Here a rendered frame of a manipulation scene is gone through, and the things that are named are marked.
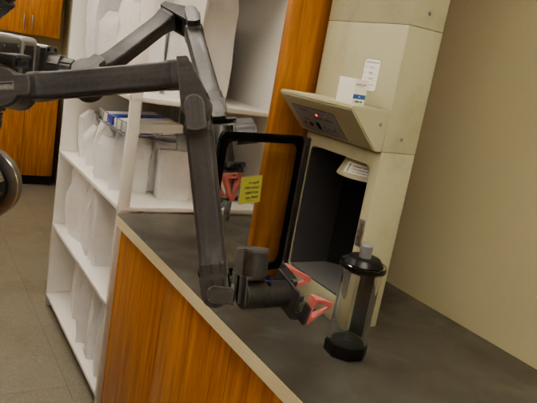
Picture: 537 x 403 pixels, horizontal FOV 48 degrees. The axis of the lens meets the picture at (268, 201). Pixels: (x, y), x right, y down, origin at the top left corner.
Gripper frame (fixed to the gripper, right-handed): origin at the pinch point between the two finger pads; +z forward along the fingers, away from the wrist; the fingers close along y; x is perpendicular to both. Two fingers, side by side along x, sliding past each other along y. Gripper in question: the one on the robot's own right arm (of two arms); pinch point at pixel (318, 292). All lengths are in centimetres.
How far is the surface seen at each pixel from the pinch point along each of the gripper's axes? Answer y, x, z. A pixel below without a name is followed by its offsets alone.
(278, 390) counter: -11.3, 16.7, -10.8
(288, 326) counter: 10.7, 18.4, 4.9
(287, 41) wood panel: 57, -43, 8
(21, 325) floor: 183, 152, -20
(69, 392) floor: 116, 138, -10
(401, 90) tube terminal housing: 19, -44, 20
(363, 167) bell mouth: 24.6, -21.1, 21.8
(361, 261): -0.6, -8.6, 8.3
